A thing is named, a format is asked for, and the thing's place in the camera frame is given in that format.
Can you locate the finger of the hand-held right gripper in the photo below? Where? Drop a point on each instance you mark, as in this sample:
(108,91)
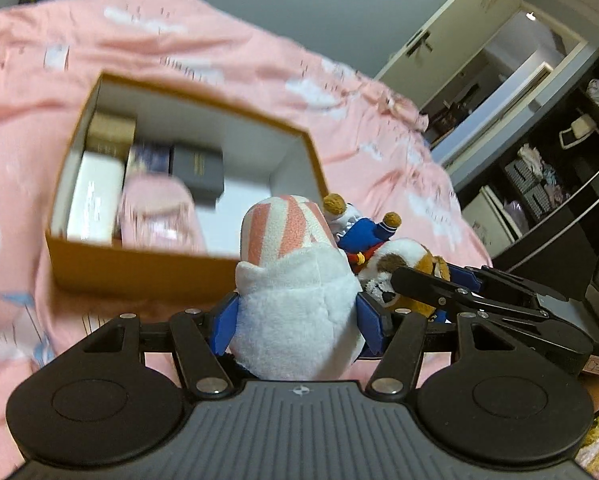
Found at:
(419,284)
(467,276)

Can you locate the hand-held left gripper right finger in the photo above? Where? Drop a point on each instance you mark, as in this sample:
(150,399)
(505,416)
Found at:
(373,327)

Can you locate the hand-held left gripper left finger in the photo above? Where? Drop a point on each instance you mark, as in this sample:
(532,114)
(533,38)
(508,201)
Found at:
(224,327)

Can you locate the brown dog plush blue outfit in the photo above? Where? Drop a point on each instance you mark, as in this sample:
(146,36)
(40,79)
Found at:
(399,260)

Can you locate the white pink striped plush toy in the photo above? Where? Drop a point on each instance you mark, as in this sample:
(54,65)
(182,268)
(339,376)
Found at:
(289,310)

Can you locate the orange cardboard box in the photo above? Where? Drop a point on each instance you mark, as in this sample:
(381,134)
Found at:
(129,272)

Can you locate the pink pouch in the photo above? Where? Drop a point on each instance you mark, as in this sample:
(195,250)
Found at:
(154,210)

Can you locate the black box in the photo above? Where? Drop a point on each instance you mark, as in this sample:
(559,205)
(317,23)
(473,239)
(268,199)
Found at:
(199,172)

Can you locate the dark blue box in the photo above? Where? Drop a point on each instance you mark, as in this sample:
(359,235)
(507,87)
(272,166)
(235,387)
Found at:
(149,160)

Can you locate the white storage bin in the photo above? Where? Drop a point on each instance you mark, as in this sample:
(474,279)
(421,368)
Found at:
(492,215)

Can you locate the black shelf unit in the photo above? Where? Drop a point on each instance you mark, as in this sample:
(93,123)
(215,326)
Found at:
(554,160)

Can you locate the white container on shelf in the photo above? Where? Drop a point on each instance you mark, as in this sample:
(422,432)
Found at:
(577,131)

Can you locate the white box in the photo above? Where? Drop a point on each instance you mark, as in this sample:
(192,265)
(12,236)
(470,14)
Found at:
(94,200)

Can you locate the gold box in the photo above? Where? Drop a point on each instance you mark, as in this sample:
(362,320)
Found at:
(111,132)

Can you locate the cream door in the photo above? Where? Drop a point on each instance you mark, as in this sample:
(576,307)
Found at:
(444,20)

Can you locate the pink printed blanket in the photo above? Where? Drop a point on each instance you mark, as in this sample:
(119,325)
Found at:
(24,110)

